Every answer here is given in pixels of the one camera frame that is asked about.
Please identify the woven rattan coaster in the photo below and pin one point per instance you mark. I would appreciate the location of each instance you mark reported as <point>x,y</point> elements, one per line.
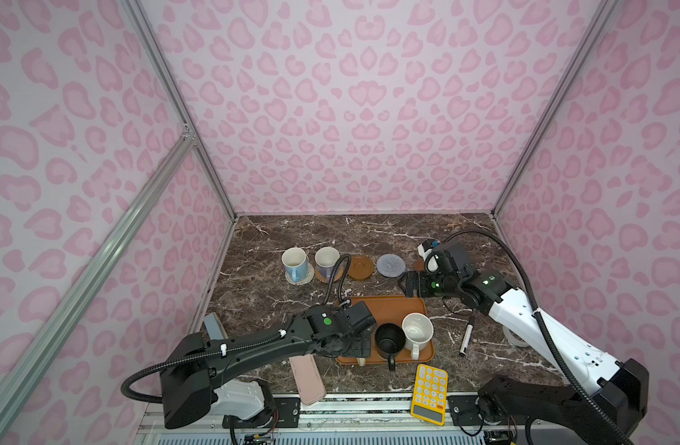
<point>337,275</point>

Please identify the black and white marker pen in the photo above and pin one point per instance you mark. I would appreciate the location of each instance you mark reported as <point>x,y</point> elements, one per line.
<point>467,337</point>

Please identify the black mug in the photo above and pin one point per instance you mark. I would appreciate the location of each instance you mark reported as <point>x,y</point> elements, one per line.
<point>389,340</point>

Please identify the white tape roll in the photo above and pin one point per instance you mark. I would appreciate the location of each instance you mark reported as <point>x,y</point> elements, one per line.
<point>514,339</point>

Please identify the grey-blue felt coaster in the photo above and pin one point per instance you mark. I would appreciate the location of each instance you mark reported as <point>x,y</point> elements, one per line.
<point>391,266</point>

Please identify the pink eyeglass case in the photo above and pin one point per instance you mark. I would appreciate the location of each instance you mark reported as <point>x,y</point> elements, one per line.
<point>310,386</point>

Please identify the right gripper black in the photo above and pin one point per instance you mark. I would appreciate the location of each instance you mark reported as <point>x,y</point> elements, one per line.
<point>421,277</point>

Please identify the yellow calculator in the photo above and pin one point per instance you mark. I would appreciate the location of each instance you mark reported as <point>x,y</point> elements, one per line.
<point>430,395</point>

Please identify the brown wooden round coaster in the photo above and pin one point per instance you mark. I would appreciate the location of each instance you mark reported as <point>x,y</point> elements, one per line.
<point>361,267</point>

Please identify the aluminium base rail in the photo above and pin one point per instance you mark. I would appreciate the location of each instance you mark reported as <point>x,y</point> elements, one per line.
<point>361,418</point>

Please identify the aluminium frame strut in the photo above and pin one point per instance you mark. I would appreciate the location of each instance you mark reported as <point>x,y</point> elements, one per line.
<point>38,357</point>

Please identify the white speckled mug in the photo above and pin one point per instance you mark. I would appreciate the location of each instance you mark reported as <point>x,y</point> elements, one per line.
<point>418,330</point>

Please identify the multicolour woven cloth coaster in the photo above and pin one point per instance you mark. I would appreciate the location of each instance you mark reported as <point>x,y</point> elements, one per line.
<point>309,277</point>

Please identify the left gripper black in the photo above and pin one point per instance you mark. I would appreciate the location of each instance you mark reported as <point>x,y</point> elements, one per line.
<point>361,349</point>

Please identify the small grey white device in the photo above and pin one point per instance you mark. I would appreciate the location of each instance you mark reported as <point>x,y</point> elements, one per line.
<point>214,327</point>

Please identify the lilac mug white inside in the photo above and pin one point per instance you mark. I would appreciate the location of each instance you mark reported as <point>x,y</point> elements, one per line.
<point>325,259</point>

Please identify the light blue mug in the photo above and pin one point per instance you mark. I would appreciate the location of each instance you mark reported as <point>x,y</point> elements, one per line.
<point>295,262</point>

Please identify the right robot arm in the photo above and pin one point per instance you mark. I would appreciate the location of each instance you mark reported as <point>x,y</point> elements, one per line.
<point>603,400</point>

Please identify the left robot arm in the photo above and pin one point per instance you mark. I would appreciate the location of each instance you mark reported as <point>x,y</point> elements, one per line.
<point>199,367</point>

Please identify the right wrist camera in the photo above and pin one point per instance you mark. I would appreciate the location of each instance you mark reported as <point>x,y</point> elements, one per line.
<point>446,258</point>

